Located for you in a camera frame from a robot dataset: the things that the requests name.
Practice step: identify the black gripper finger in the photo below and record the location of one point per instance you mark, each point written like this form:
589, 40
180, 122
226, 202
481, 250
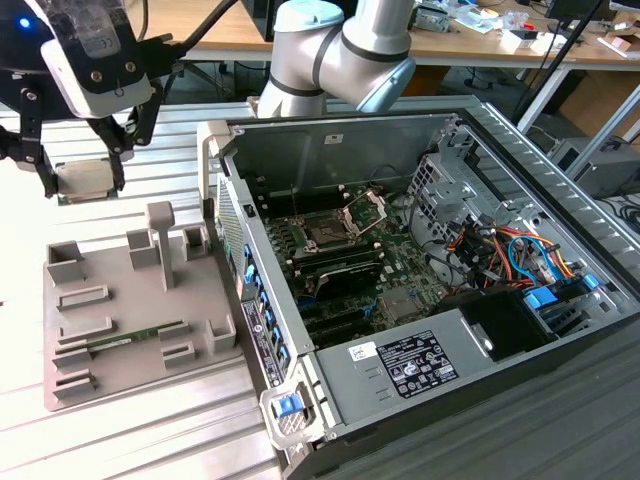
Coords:
142, 125
31, 125

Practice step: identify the silver CPU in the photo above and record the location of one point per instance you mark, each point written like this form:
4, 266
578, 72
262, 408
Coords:
85, 180

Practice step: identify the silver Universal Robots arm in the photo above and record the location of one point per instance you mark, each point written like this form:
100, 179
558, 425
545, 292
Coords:
350, 40

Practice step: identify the CPU socket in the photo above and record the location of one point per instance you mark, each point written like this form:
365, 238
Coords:
325, 232

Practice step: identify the black RAM slot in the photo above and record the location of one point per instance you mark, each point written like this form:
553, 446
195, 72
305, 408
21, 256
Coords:
335, 261
330, 252

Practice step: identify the black expansion slot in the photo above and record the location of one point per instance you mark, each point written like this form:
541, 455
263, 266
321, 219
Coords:
335, 312
340, 327

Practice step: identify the thin metal locking lever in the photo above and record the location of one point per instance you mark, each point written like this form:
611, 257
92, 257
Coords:
295, 202

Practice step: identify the grey plastic parts rack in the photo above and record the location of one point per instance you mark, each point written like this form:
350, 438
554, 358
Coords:
140, 310

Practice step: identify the open grey PC case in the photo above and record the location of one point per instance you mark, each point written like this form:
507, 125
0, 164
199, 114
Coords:
350, 145

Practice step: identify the green RAM stick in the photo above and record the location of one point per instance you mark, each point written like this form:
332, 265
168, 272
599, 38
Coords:
125, 339

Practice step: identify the black graphics card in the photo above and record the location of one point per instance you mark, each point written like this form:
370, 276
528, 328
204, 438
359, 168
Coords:
350, 277

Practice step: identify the green motherboard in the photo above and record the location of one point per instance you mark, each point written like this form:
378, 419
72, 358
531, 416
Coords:
400, 265

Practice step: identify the silver perforated drive cage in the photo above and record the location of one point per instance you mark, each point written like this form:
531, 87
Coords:
440, 190

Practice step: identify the grey metal device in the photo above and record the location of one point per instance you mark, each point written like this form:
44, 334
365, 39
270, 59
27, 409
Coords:
431, 20

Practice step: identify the blue case latch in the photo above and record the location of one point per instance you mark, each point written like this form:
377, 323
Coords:
289, 404

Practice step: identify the wooden desk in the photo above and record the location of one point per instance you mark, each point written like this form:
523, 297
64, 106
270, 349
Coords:
450, 42

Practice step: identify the grey labelled power supply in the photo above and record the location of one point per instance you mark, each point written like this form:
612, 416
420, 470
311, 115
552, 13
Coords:
350, 390

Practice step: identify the small white box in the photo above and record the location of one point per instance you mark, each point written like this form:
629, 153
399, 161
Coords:
522, 40

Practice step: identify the black stand pole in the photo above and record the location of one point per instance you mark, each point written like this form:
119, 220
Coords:
551, 70

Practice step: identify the blue disk carrier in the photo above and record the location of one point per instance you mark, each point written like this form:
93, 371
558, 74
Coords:
542, 299

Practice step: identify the grey desktop computer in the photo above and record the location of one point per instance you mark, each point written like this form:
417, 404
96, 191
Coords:
610, 170

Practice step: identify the brown cardboard piece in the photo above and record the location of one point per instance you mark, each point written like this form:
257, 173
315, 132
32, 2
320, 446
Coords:
617, 44

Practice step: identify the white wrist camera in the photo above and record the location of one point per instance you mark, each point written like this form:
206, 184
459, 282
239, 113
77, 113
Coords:
100, 75

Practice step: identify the black plastic air duct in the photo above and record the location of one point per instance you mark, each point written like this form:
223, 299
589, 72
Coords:
500, 320

